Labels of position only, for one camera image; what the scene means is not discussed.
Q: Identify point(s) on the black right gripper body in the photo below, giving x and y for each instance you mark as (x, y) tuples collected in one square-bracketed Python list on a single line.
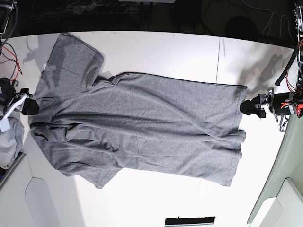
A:
[(8, 94)]

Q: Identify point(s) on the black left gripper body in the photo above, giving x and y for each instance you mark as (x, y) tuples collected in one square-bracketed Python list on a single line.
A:
[(280, 104)]

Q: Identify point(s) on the grey t-shirt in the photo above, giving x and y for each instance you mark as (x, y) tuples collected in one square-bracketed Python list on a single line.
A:
[(94, 127)]

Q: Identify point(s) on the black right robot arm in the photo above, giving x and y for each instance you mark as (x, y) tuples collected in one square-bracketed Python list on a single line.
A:
[(8, 23)]

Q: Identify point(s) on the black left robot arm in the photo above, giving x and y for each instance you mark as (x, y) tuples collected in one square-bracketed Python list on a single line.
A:
[(297, 54)]

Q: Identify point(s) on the grey clothes pile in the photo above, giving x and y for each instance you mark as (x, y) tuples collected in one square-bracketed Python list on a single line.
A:
[(11, 142)]

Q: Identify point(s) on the white bin left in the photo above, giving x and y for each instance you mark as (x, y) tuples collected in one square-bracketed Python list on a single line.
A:
[(25, 201)]

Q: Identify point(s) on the white bin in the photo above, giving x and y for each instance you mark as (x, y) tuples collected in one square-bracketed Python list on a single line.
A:
[(284, 210), (25, 201)]

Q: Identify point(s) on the white bin right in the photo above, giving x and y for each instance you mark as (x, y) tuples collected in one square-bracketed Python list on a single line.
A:
[(284, 210)]

